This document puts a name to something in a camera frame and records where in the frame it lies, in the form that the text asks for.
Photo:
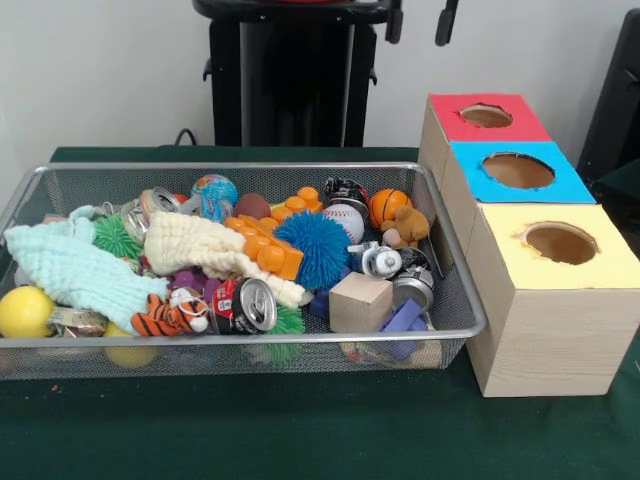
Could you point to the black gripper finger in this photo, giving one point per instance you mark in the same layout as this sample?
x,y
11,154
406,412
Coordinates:
x,y
446,25
394,22

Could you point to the brown plush toy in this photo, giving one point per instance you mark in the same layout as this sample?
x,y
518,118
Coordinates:
x,y
412,222

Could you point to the orange striped tiger plush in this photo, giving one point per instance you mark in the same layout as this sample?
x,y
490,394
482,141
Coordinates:
x,y
160,317

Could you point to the wooden box with three holes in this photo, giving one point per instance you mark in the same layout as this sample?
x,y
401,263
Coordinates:
x,y
550,340

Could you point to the silver mesh bin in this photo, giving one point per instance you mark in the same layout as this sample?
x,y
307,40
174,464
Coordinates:
x,y
200,361

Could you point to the orange basketball toy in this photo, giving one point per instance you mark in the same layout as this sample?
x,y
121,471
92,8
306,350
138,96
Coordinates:
x,y
387,202

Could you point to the black chair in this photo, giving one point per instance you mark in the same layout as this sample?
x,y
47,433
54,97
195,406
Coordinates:
x,y
620,100

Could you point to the white baseball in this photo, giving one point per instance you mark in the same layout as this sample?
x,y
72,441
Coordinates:
x,y
345,220

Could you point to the green covered side table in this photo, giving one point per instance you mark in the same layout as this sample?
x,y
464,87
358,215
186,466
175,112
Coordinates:
x,y
620,182

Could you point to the blue spiky ball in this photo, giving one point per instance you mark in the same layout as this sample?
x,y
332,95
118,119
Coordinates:
x,y
312,250

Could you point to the orange building block toy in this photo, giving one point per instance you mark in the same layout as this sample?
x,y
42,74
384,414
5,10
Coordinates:
x,y
265,245

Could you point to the wooden cube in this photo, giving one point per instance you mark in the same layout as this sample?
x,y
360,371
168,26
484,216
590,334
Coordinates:
x,y
357,302

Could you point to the cream knitted cloth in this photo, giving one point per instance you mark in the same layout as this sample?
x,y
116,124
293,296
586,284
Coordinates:
x,y
190,240

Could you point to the red black soda can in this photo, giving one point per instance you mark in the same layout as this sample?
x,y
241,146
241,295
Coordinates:
x,y
245,305

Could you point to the mint green cloth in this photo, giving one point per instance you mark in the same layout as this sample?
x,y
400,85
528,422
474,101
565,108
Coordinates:
x,y
75,265

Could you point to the dark green table cloth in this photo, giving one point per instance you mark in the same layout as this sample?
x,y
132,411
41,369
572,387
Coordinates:
x,y
300,430

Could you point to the yellow ball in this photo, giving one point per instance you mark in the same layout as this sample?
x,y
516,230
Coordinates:
x,y
22,312

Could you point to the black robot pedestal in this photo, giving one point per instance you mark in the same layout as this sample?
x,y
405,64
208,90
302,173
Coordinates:
x,y
300,75

